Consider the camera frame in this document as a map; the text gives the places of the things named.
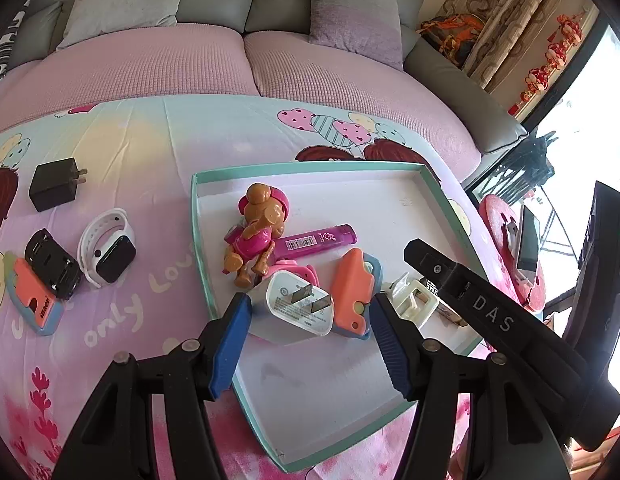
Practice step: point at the black white patterned pillow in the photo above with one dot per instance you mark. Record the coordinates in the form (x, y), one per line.
(5, 50)

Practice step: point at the glass window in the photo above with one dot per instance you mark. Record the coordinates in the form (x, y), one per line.
(600, 110)

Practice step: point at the pink lighter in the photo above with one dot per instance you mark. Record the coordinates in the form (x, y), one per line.
(320, 240)

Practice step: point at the brown pink puppy figure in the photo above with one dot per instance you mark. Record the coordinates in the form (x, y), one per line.
(260, 215)

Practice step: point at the gold black patterned lighter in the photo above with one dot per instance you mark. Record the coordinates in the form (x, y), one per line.
(450, 316)

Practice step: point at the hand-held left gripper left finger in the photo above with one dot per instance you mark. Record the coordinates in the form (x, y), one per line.
(230, 350)

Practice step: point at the black metal rack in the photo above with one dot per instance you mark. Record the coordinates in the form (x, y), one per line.
(520, 165)

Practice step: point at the cartoon printed tablecloth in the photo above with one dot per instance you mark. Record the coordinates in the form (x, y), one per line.
(165, 160)

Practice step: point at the purple grey pillow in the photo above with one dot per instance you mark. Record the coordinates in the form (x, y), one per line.
(350, 15)

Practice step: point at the pink sofa cover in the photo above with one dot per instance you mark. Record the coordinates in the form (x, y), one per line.
(140, 60)

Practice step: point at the black power adapter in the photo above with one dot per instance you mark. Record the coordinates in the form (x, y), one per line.
(55, 185)

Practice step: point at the small black multi-port charger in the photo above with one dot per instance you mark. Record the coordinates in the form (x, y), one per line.
(50, 260)

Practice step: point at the teal rimmed white tray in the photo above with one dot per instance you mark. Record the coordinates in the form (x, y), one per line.
(340, 195)

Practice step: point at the small pink toy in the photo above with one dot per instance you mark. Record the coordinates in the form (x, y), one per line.
(302, 272)

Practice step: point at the orange bag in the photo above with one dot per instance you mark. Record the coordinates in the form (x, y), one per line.
(455, 35)

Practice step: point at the small white plastic object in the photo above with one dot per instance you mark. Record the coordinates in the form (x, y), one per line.
(415, 305)

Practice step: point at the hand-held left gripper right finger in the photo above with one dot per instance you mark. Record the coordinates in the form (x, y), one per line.
(390, 350)

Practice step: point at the orange blue utility knife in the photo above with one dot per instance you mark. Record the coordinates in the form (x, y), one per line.
(350, 285)

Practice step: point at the black smartphone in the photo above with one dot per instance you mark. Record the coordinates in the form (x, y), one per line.
(529, 240)

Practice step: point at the orange utility knife green edge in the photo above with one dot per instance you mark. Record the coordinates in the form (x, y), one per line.
(35, 300)

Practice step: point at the patterned beige curtain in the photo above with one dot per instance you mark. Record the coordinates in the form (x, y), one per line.
(515, 10)

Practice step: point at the white charger plug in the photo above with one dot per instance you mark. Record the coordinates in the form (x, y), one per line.
(290, 310)

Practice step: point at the white smartwatch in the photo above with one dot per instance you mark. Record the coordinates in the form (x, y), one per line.
(115, 257)

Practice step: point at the pink round stool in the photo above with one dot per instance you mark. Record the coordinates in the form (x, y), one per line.
(495, 240)

